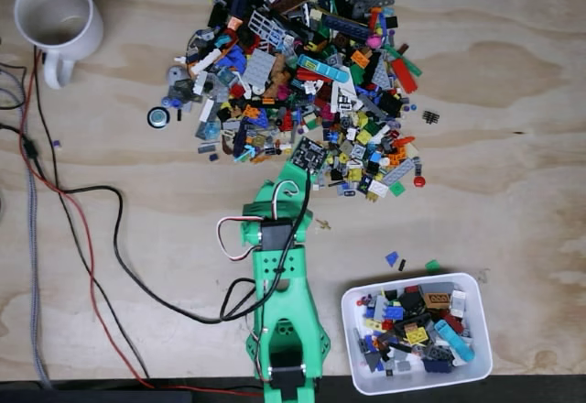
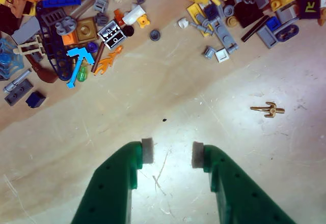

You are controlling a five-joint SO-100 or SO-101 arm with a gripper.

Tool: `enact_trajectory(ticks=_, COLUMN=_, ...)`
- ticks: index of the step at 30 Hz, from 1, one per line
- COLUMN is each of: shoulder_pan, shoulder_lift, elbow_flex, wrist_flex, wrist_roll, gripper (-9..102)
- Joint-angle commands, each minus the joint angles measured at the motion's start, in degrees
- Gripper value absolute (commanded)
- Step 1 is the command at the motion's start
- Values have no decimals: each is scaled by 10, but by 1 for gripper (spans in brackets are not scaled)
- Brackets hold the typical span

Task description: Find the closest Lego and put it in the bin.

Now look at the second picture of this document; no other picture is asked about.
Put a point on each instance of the yellow Lego plate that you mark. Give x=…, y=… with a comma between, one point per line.
x=194, y=10

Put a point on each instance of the grey Lego telescope bar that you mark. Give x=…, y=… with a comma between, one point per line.
x=15, y=82

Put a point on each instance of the black Lego plate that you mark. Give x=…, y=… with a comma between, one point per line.
x=248, y=14

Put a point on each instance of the black tile with green print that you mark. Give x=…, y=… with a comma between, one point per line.
x=309, y=1

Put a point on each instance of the dark grey round stud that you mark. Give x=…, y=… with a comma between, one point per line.
x=155, y=35

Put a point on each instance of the white Lego cylinder piece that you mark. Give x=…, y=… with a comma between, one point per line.
x=132, y=16

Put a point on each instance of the dark blue round stud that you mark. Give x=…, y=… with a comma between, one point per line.
x=92, y=47

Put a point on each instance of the small orange Lego plate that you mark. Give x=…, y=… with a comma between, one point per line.
x=68, y=39

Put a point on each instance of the transparent green Lego piece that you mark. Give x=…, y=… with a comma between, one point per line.
x=82, y=76

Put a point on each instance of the black round Lego piece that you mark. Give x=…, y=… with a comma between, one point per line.
x=128, y=30

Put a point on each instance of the long grey Lego slope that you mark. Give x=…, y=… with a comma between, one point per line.
x=25, y=30

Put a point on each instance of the long black Lego bar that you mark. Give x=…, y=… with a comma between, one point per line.
x=254, y=29

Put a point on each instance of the small yellow Lego flower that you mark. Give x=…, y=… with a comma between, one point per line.
x=143, y=21

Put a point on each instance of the printed grey Lego slope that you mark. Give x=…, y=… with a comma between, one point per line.
x=112, y=34

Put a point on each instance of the transparent light blue Lego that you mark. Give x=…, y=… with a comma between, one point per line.
x=10, y=61

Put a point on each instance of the white square Lego tile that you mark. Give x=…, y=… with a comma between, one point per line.
x=222, y=55

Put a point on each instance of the light blue Lego pickaxe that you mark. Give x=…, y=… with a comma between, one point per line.
x=77, y=67

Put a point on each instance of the tan Lego fence piece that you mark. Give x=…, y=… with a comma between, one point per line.
x=28, y=47

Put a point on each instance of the dark blue curved Lego panel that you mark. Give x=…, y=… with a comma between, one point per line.
x=54, y=67

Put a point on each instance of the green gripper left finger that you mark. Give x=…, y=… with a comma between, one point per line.
x=112, y=183

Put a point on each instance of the gold trident Lego piece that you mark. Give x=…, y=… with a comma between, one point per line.
x=272, y=110

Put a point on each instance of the small white round Lego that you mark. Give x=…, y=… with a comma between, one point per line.
x=182, y=23

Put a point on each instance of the grey round Lego plate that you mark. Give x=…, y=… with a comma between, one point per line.
x=65, y=25

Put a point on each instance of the small grey Lego cylinder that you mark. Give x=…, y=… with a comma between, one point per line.
x=209, y=53

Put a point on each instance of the dark blue Lego liftarm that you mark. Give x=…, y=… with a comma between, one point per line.
x=287, y=31

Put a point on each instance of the grey Lego tile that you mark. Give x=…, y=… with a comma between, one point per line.
x=267, y=35

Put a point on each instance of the transparent orange flame Lego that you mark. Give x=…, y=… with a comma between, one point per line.
x=105, y=63

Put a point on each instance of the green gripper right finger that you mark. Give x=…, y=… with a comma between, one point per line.
x=239, y=196

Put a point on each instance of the long grey Lego plate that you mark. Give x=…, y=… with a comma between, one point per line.
x=225, y=37

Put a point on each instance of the brown Lego piece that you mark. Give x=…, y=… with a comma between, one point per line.
x=47, y=75

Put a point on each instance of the dark grey Lego plate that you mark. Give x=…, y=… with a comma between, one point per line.
x=19, y=93

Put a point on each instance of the small dark blue Lego brick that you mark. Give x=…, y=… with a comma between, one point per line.
x=35, y=99

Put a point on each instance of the brown Lego bar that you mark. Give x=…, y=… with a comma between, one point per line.
x=99, y=53

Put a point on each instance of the olive gold Lego tile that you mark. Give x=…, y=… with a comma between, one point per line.
x=86, y=29

